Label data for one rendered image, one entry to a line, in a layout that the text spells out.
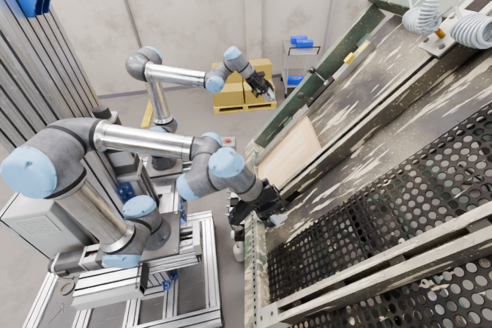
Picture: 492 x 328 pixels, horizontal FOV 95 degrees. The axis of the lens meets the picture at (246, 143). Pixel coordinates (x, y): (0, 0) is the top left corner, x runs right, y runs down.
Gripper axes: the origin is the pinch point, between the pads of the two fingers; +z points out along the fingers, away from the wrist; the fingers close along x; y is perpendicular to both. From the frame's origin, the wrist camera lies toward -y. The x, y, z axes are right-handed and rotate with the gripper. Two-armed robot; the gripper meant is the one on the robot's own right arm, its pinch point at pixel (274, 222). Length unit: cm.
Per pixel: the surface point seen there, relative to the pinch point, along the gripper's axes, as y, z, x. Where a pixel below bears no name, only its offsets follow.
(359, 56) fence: 67, 1, 61
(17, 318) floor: -221, 33, 43
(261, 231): -18.6, 37.8, 21.9
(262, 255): -20.9, 36.4, 9.9
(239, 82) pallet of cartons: -10, 99, 332
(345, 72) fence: 59, 5, 62
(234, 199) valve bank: -35, 46, 57
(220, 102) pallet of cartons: -52, 97, 300
